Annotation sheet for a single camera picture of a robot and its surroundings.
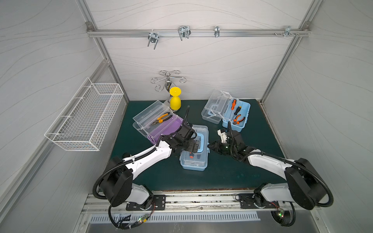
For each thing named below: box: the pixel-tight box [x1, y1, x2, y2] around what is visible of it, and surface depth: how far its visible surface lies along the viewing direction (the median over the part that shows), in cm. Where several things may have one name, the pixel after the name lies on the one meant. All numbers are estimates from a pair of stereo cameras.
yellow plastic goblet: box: [169, 86, 182, 111], surface depth 98 cm
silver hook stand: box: [150, 69, 187, 93], surface depth 97 cm
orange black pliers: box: [150, 112, 173, 126], surface depth 100 cm
